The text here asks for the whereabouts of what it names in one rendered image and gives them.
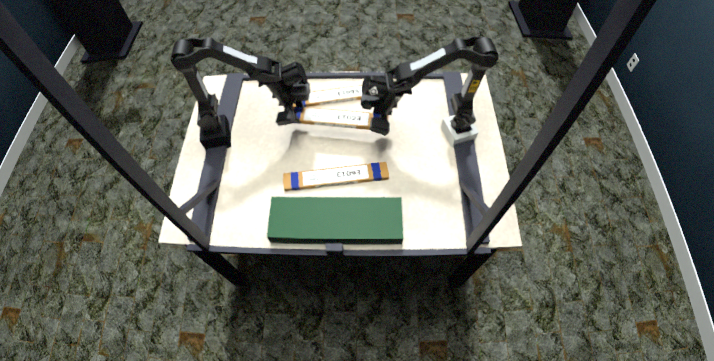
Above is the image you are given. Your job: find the green flat rectangular platform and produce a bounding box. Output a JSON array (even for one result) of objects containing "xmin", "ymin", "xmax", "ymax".
[{"xmin": 267, "ymin": 196, "xmax": 404, "ymax": 245}]

